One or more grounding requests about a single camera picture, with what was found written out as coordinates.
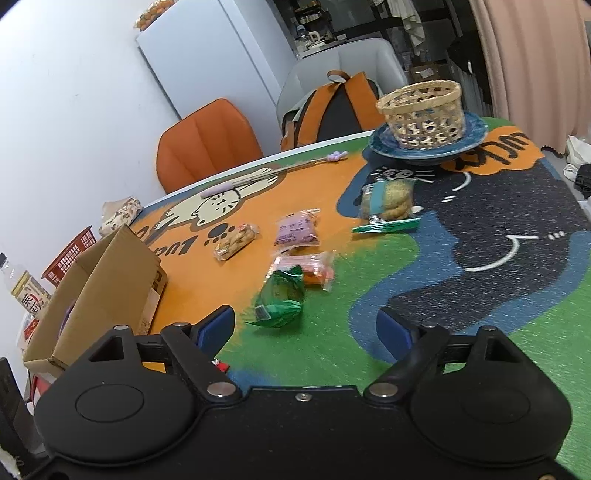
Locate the thin green snack packet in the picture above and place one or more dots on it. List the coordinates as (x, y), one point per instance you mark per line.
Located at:
(388, 225)

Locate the clear biscuit packet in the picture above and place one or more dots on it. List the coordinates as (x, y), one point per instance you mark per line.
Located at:
(388, 198)

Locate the tea bottle black cap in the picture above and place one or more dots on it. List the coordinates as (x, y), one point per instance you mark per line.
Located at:
(27, 286)

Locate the orange chair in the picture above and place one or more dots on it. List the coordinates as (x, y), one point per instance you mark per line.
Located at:
(203, 143)

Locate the small purple snack packet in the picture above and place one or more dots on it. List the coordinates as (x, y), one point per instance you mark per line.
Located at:
(298, 230)

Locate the green crinkled snack packet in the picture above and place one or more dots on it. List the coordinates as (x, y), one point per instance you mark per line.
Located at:
(279, 300)

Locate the brown cardboard box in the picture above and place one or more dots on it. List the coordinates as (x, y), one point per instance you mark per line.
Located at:
(115, 272)

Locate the orange and black backpack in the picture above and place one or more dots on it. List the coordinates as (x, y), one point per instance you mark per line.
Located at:
(341, 110)

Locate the white plastic bag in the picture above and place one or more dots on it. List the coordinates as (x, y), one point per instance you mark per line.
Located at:
(579, 147)

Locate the pink curtain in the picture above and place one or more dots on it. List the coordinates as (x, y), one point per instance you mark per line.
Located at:
(531, 69)

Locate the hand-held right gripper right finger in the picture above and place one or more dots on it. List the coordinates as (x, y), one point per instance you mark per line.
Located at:
(392, 334)

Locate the white hanging garment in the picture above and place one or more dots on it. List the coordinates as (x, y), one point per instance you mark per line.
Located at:
(413, 23)

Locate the red plastic basket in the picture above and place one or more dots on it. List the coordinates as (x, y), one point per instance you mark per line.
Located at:
(69, 258)

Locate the white kettle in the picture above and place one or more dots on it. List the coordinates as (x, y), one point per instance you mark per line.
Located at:
(314, 40)

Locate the blue plate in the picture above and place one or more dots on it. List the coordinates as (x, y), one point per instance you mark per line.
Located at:
(471, 131)

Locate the grey chair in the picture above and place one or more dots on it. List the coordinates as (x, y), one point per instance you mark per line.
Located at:
(360, 55)

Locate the woven bamboo basket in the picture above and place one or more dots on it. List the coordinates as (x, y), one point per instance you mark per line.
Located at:
(415, 129)

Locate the floral tissue box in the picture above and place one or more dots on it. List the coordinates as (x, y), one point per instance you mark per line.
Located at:
(122, 214)

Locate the pink and orange snack packet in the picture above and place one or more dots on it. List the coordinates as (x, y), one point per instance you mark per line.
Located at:
(300, 265)

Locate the small brown carton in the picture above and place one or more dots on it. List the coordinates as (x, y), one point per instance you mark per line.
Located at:
(427, 71)

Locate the clear nut bar packet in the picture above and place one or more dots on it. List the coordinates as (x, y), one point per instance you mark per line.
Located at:
(233, 241)

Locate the white refrigerator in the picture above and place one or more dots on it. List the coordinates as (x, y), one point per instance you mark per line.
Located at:
(217, 55)

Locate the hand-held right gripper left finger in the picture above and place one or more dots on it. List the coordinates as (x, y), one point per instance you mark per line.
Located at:
(214, 330)

